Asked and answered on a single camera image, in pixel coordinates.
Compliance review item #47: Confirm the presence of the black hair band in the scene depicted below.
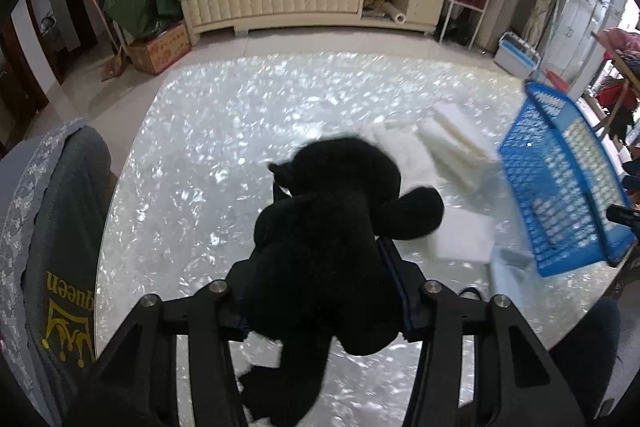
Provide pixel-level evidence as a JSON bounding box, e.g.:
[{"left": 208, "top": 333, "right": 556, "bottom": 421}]
[{"left": 458, "top": 286, "right": 485, "bottom": 303}]

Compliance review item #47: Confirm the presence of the white sponge block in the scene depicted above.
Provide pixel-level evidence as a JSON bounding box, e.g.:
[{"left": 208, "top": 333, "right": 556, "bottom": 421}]
[{"left": 396, "top": 206, "right": 496, "bottom": 265}]

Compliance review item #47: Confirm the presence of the black plush toy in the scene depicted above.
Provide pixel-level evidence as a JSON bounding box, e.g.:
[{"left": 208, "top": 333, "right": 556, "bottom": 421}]
[{"left": 239, "top": 136, "right": 445, "bottom": 426}]

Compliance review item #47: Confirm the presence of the blue plastic basket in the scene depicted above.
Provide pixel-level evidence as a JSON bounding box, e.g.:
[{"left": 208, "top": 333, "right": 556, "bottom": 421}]
[{"left": 499, "top": 81, "right": 636, "bottom": 277}]

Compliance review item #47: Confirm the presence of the white fluffy cloth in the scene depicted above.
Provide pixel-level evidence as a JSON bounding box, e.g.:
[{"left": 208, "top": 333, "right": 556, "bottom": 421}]
[{"left": 357, "top": 124, "right": 440, "bottom": 195}]

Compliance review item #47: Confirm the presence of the white folded towel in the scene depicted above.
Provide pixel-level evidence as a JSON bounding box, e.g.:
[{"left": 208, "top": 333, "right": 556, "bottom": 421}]
[{"left": 418, "top": 102, "right": 500, "bottom": 192}]

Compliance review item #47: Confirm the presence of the grey chair with lace cover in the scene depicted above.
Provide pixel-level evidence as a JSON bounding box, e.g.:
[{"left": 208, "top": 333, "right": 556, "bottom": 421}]
[{"left": 1, "top": 119, "right": 113, "bottom": 426}]

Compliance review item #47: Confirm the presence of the white blue storage box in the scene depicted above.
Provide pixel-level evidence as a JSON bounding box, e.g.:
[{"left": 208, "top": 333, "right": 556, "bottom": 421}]
[{"left": 494, "top": 31, "right": 540, "bottom": 80}]

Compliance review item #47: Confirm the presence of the white paper roll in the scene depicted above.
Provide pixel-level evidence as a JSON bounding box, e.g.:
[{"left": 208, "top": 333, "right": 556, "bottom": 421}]
[{"left": 381, "top": 1, "right": 406, "bottom": 25}]

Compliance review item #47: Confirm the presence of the cream tv cabinet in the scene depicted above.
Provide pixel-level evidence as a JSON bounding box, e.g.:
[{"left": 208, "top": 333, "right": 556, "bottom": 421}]
[{"left": 179, "top": 0, "right": 444, "bottom": 43}]

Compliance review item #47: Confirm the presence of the pile of clothes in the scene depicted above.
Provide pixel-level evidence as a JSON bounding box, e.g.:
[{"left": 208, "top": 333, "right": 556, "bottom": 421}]
[{"left": 597, "top": 28, "right": 640, "bottom": 78}]

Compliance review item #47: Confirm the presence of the broom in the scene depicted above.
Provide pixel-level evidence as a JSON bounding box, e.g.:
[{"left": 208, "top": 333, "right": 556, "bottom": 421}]
[{"left": 91, "top": 0, "right": 129, "bottom": 82}]

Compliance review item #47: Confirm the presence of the cardboard box on floor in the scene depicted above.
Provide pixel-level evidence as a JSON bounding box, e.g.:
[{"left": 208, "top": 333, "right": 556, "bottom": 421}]
[{"left": 128, "top": 22, "right": 191, "bottom": 75}]

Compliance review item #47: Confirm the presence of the green bag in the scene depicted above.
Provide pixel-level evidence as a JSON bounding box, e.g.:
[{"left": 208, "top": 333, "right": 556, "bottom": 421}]
[{"left": 103, "top": 0, "right": 183, "bottom": 41}]

